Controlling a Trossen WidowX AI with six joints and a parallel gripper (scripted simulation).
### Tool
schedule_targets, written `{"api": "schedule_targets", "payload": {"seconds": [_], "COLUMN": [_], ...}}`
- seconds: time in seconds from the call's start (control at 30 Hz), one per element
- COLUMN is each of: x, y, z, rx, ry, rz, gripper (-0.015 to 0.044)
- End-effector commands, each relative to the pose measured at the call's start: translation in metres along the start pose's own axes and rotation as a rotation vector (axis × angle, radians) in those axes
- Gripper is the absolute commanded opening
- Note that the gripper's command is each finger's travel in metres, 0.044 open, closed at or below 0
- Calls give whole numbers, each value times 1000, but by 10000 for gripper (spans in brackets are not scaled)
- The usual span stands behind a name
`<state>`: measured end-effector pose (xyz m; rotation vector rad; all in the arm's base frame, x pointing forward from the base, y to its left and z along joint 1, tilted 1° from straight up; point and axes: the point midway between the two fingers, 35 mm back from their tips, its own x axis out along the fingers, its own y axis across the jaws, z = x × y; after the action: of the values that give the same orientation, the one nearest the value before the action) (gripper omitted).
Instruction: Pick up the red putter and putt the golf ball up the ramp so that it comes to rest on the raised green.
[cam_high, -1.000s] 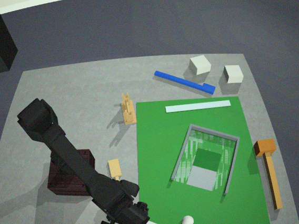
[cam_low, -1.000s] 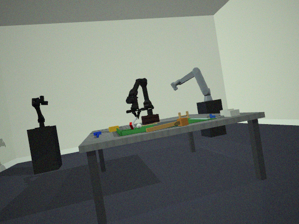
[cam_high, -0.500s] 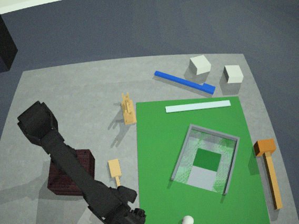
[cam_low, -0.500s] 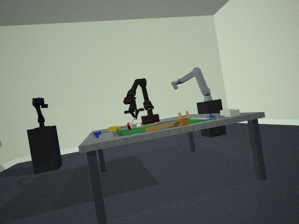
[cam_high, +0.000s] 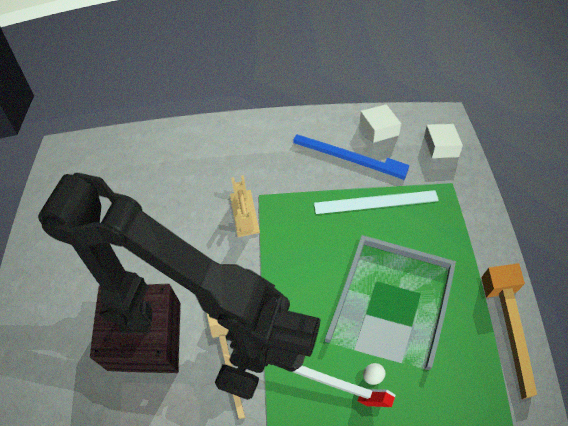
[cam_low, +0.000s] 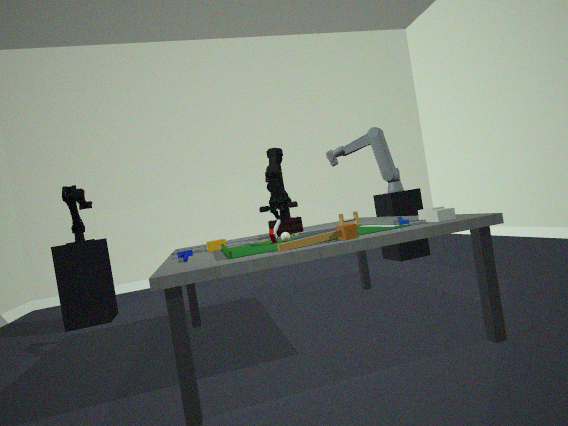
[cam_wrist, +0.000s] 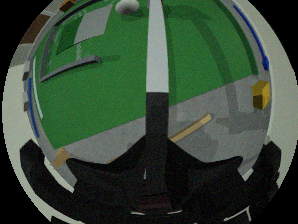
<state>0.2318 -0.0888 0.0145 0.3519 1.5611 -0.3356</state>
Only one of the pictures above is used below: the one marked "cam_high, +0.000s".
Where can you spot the green putting mat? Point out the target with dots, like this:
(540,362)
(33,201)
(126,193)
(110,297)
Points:
(308,257)

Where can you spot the white golf ball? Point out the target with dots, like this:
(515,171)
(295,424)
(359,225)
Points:
(374,373)

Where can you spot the white flat bar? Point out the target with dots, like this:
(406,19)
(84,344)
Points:
(375,201)

